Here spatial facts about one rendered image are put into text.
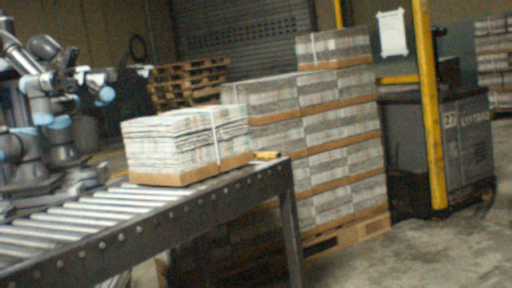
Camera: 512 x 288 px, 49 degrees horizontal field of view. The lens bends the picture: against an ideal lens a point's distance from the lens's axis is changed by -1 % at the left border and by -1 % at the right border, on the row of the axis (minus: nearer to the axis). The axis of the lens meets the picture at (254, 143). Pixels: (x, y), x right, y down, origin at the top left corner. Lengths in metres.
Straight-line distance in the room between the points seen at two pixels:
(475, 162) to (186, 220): 2.70
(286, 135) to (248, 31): 7.98
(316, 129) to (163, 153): 1.48
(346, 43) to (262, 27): 7.47
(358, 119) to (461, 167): 0.87
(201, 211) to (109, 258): 0.37
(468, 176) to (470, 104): 0.48
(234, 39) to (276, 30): 0.98
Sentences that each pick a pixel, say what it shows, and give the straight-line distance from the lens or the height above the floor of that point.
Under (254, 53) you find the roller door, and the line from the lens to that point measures 10.99.
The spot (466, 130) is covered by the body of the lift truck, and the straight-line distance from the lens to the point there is 4.00.
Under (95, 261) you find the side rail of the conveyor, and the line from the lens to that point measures 1.53.
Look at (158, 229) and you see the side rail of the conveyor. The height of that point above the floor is 0.75.
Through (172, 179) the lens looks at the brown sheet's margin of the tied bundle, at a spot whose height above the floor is 0.83.
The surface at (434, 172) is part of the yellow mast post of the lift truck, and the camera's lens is 3.73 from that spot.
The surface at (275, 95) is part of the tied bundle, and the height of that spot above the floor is 0.98.
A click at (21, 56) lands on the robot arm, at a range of 2.46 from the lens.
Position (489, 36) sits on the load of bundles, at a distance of 7.61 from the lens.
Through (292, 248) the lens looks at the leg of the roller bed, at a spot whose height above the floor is 0.44.
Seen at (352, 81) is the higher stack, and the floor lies 0.97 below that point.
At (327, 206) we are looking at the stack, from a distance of 3.37.
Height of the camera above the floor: 1.19
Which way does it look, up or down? 8 degrees down
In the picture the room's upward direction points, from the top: 8 degrees counter-clockwise
